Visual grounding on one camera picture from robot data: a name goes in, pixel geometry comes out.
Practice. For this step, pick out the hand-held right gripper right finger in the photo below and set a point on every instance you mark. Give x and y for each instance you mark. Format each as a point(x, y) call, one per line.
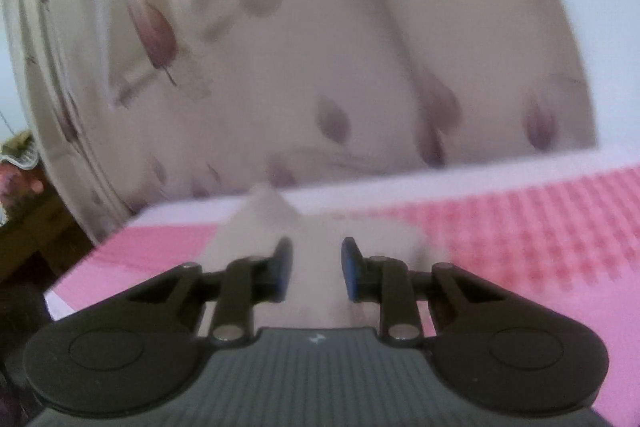
point(350, 267)

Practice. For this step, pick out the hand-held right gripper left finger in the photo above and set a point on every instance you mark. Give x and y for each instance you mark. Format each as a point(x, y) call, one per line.
point(282, 267)

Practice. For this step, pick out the small white garment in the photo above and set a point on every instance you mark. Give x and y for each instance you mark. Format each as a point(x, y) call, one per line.
point(315, 247)

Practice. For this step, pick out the pink checked bedsheet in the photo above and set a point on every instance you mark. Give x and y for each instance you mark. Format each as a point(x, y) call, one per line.
point(525, 232)

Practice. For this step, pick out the cream leaf print quilt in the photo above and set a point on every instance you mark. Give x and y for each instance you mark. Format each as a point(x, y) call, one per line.
point(300, 57)

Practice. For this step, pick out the dark wooden furniture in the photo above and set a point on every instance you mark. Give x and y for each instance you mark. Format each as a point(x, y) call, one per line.
point(30, 252)

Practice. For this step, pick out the flower bunch with lace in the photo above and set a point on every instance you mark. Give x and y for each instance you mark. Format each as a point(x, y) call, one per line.
point(17, 167)

